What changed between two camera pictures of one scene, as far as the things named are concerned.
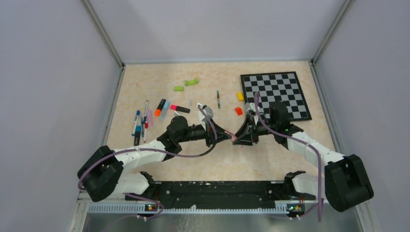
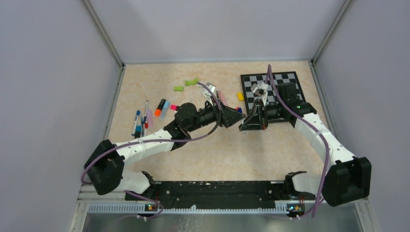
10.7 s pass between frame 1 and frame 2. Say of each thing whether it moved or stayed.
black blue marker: stayed
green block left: stayed
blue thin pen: stayed
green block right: stayed
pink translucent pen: moved
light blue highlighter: stayed
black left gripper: moved
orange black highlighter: stayed
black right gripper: moved
